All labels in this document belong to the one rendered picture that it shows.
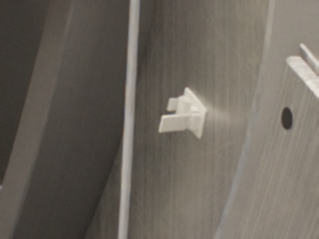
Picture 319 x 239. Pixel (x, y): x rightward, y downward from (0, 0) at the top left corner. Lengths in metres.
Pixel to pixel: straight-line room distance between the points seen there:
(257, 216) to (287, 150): 0.04
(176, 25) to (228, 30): 0.05
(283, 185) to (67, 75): 0.17
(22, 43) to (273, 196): 1.02
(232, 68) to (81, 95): 0.11
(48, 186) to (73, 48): 0.09
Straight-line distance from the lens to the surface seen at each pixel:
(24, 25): 1.90
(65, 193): 1.05
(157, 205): 1.01
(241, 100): 0.93
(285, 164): 0.88
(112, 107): 1.02
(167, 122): 0.95
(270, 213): 0.89
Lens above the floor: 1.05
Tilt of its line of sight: 6 degrees down
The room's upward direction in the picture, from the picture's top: 1 degrees clockwise
